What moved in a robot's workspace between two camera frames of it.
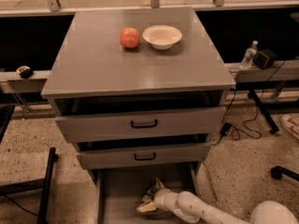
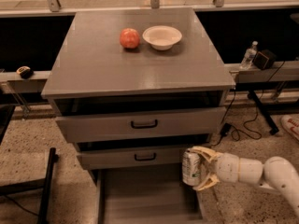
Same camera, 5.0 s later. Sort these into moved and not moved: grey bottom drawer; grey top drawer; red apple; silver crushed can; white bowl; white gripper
Moved: white gripper; silver crushed can
Not moved: grey bottom drawer; grey top drawer; red apple; white bowl
